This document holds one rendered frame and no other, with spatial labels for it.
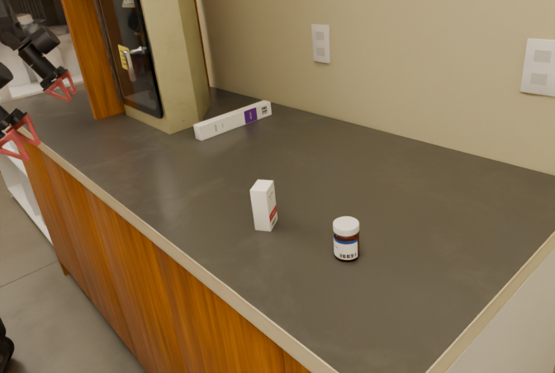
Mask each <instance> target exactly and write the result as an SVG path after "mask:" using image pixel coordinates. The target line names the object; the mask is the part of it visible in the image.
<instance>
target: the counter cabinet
mask: <svg viewBox="0 0 555 373"><path fill-rule="evenodd" d="M21 142H22V143H23V145H24V147H25V148H26V151H27V152H28V153H29V155H30V157H31V158H30V159H29V160H27V161H26V162H25V161H22V162H23V165H24V168H25V169H26V174H27V176H28V178H29V181H30V184H31V187H32V190H33V192H34V194H35V197H36V200H37V203H38V206H39V207H40V212H41V214H42V216H43V219H44V221H45V225H46V228H47V230H48V232H49V235H50V238H51V241H52V244H53V246H54V248H55V252H56V254H57V257H58V259H59V263H60V266H61V268H62V270H63V273H64V275H65V276H66V275H68V274H70V275H71V276H72V277H73V279H74V280H76V282H77V283H78V284H79V286H80V287H81V288H82V290H83V291H84V292H85V294H86V295H87V296H88V298H89V299H90V300H91V301H92V302H93V303H94V305H95V306H96V307H97V309H98V310H99V311H100V313H101V314H102V316H103V317H104V318H105V319H106V321H107V322H108V323H109V324H110V325H111V327H112V328H113V329H114V330H115V332H116V333H117V335H118V336H119V337H120V338H121V340H122V341H123V342H124V343H125V345H126V346H127V347H128V348H129V349H130V351H131V352H132V354H133V355H134V356H135V358H136V359H137V360H138V361H139V363H140V364H141V365H142V366H143V367H144V368H145V370H146V371H147V373H311V372H310V371H309V370H307V369H306V368H305V367H304V366H303V365H302V364H301V363H300V362H299V361H297V360H296V359H295V358H293V357H292V356H291V355H290V354H288V353H287V352H286V351H285V350H283V349H282V348H281V347H279V346H278V345H277V344H276V343H275V342H274V341H273V340H272V339H270V338H269V337H268V336H267V335H265V334H264V333H263V332H262V331H260V330H259V329H258V328H256V327H255V326H254V325H253V324H252V323H251V322H250V321H248V320H247V319H246V318H245V317H244V316H242V315H241V314H240V313H239V312H237V311H236V310H235V309H234V308H232V307H231V306H230V305H228V304H227V303H226V302H225V301H224V300H223V299H222V298H221V297H220V296H218V295H217V294H216V293H214V292H213V291H212V290H211V289H209V288H208V287H207V286H205V285H204V284H203V283H202V282H201V281H199V280H198V279H197V278H196V277H195V276H194V275H193V274H191V273H190V272H189V271H188V270H186V269H185V268H184V267H183V266H181V265H180V264H179V263H178V262H176V261H175V260H174V259H173V258H171V257H170V256H169V255H168V254H167V253H166V252H165V251H163V250H162V249H161V248H160V247H158V246H157V245H156V244H155V243H153V242H152V241H151V240H150V239H148V238H147V237H146V236H145V235H143V234H142V233H141V232H140V231H139V230H138V229H137V228H135V227H134V226H133V225H132V224H130V223H129V222H128V221H127V220H125V219H124V218H123V217H122V216H120V215H119V214H118V213H117V212H115V211H114V210H113V209H112V208H111V207H110V206H109V205H107V204H106V203H105V202H104V201H102V200H101V199H100V198H99V197H97V196H96V195H95V194H94V193H92V192H91V191H90V190H89V189H87V188H86V187H85V186H84V185H83V184H82V183H81V182H79V181H78V180H77V179H76V178H75V177H73V176H72V175H71V174H69V173H68V172H67V171H66V170H64V169H63V168H62V167H61V166H60V165H58V164H57V163H56V162H55V161H54V160H53V159H52V158H50V157H49V156H48V155H47V154H45V153H44V152H43V151H41V150H40V149H39V148H38V147H36V146H34V145H32V144H29V143H27V142H26V141H23V140H21ZM554 365H555V248H554V249H553V250H552V251H551V252H550V253H549V254H548V255H547V257H546V258H545V259H544V260H543V261H542V262H541V264H540V265H539V266H538V267H537V268H536V269H535V271H534V272H533V273H532V274H531V275H530V277H529V278H528V279H527V280H526V281H525V282H524V284H523V285H522V286H521V287H520V288H519V289H518V290H517V291H516V292H515V293H514V294H513V296H512V297H511V298H510V299H509V300H508V301H507V303H506V304H505V305H504V306H503V307H502V309H501V310H500V311H499V312H498V313H497V314H496V316H495V317H494V318H493V319H492V320H491V321H490V322H489V324H488V325H487V326H485V328H484V329H483V330H482V331H481V332H480V334H479V335H478V336H477V337H476V338H475V339H474V341H473V342H472V343H471V344H470V345H469V346H468V348H467V349H466V350H465V351H464V352H463V353H462V355H461V356H460V357H459V358H458V359H457V360H456V361H455V362H454V363H453V364H452V366H451V367H450V368H449V369H448V370H447V371H446V373H553V368H554Z"/></svg>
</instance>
